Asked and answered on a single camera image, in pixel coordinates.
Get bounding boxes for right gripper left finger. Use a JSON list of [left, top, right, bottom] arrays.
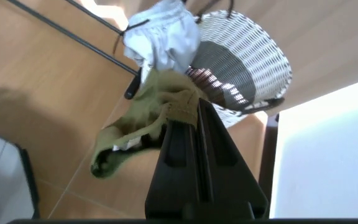
[[144, 98, 213, 220]]

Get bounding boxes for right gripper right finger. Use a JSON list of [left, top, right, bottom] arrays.
[[198, 98, 270, 220]]

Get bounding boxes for green long-sleeved shirt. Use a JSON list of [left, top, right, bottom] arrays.
[[90, 68, 209, 180]]

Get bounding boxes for pale grey shorts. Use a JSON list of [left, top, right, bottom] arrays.
[[112, 0, 202, 84]]

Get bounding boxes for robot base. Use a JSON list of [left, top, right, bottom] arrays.
[[0, 126, 40, 220]]

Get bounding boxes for black clothes rack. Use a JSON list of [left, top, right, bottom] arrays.
[[6, 0, 143, 100]]

